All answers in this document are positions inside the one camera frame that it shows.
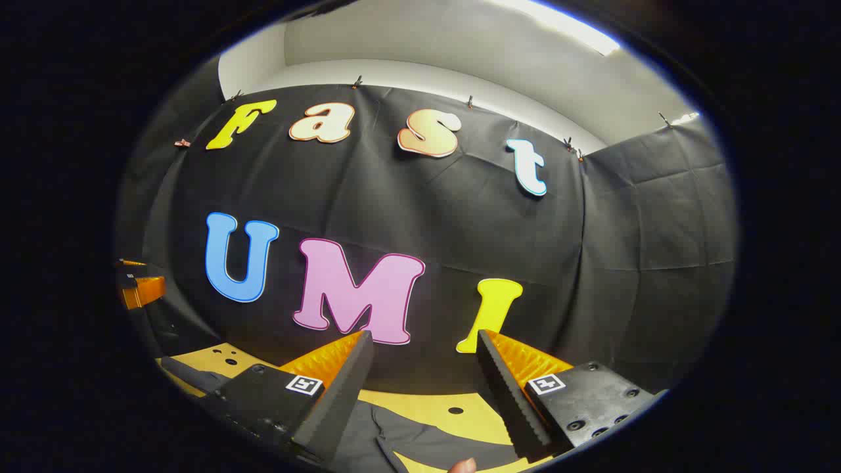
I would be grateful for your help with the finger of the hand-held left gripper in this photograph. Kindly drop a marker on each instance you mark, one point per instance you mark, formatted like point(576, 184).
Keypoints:
point(131, 263)
point(148, 289)

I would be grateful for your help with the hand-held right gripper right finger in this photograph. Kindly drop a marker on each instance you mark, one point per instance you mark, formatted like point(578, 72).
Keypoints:
point(509, 401)

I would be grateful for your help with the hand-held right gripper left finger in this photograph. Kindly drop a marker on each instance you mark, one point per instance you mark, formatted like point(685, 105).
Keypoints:
point(341, 401)

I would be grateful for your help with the grey collared shirt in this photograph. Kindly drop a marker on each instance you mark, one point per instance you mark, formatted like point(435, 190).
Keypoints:
point(420, 440)

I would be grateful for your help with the black backdrop cloth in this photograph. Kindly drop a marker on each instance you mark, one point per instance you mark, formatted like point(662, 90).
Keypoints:
point(460, 223)

